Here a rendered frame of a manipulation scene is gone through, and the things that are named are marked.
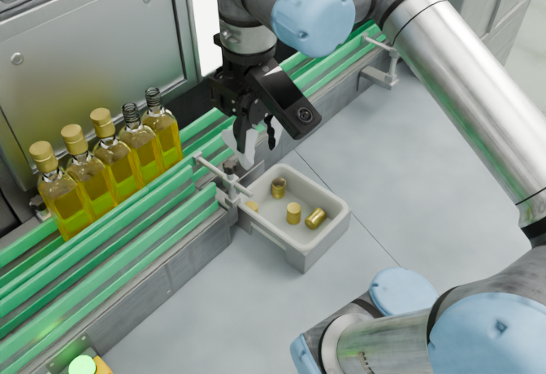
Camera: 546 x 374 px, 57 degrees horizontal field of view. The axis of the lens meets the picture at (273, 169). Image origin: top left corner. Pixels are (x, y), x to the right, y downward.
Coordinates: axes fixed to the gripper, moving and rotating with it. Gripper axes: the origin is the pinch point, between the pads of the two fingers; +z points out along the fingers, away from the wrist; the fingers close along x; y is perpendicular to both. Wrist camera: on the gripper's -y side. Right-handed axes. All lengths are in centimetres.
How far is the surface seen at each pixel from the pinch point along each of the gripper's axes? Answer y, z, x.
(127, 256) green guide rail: 16.3, 22.6, 19.9
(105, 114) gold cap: 29.1, 1.8, 9.7
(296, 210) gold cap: 6.4, 36.6, -18.1
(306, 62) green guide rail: 33, 26, -54
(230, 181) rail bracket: 14.2, 21.1, -5.1
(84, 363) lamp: 10.5, 32.6, 36.2
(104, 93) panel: 42.7, 8.9, 2.2
